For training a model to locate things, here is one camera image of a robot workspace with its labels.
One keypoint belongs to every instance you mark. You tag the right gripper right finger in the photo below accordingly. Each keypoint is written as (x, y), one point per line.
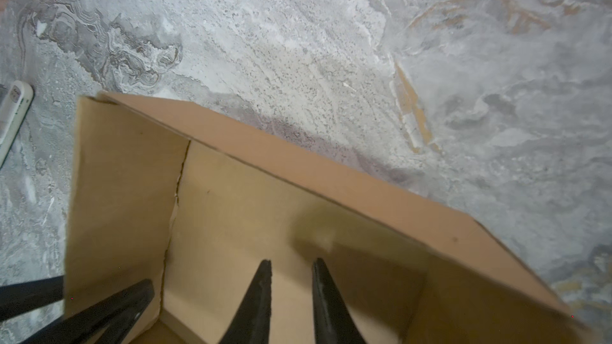
(332, 321)

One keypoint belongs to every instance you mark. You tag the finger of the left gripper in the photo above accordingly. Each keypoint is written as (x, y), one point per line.
(114, 317)
(20, 298)

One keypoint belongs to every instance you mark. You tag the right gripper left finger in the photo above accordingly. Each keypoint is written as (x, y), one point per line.
(251, 323)

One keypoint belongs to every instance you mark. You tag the brown cardboard box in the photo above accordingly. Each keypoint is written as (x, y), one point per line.
(175, 193)

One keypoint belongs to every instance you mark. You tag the light blue small device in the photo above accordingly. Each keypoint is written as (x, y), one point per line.
(14, 108)

